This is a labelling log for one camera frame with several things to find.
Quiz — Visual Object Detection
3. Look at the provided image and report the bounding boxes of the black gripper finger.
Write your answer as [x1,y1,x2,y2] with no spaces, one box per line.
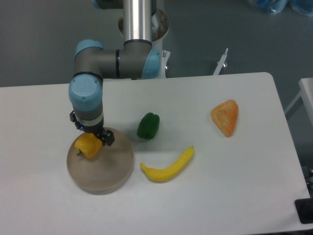
[99,129,115,146]

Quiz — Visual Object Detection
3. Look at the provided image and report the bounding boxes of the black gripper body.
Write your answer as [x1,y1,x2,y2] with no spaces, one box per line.
[69,110,105,137]

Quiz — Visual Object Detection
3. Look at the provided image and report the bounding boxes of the yellow bell pepper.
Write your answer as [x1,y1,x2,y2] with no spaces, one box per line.
[74,133,102,159]

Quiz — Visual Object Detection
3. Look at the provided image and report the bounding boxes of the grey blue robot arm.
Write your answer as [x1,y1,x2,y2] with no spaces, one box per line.
[68,0,161,146]

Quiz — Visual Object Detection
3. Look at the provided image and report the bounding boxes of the beige round plate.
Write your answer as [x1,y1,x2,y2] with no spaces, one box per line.
[67,128,134,195]

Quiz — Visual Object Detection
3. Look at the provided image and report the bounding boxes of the green bell pepper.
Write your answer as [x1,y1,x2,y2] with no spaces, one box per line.
[136,113,160,140]

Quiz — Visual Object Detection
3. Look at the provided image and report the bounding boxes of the orange pepper slice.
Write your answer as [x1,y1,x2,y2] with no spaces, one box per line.
[211,99,239,137]

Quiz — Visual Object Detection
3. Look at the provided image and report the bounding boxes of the yellow banana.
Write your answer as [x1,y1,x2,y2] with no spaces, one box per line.
[140,146,195,183]

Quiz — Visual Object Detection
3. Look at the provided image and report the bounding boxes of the white side table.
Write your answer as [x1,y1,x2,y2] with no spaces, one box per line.
[284,78,313,122]

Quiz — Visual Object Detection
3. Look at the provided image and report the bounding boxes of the black device at edge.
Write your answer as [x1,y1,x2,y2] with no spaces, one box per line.
[294,198,313,224]

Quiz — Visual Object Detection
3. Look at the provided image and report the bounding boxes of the blue plastic bag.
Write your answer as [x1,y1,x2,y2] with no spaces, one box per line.
[247,0,313,17]

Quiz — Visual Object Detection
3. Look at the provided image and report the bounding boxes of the white pedestal foot bracket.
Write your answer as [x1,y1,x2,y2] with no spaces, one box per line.
[213,48,228,75]

